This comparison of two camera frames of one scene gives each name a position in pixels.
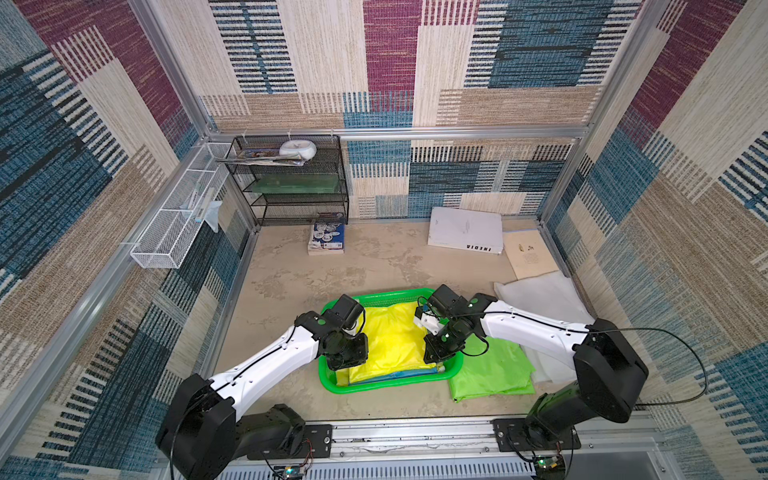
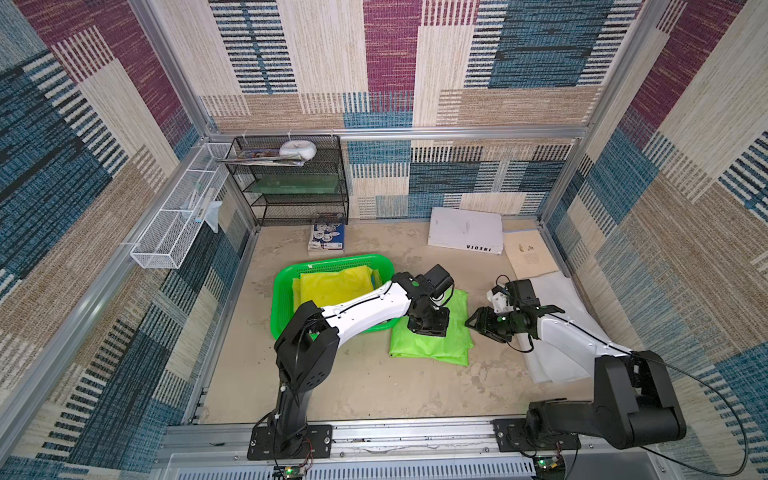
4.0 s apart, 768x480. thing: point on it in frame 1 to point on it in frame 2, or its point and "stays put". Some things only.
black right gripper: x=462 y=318 to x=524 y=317
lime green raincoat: x=492 y=367 to x=452 y=348
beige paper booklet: x=528 y=253 stays put
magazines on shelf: x=267 y=157 stays put
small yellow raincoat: x=396 y=343 to x=327 y=287
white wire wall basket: x=163 y=242 stays put
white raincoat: x=554 y=295 stays put
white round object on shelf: x=306 y=149 stays put
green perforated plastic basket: x=407 y=383 to x=282 y=301
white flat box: x=469 y=230 stays put
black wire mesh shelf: x=300 y=177 stays put
